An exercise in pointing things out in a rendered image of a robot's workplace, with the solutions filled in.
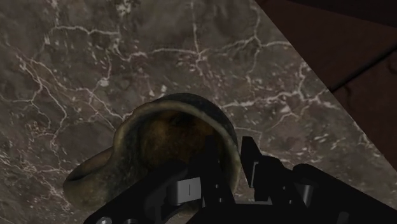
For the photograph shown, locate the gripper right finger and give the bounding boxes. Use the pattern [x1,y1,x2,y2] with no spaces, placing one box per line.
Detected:
[240,136,397,224]

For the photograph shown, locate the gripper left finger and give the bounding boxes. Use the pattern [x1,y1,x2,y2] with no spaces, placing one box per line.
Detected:
[83,135,237,224]

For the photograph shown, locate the brown ceramic pot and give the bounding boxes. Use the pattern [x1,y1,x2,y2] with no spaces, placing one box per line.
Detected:
[62,92,242,209]

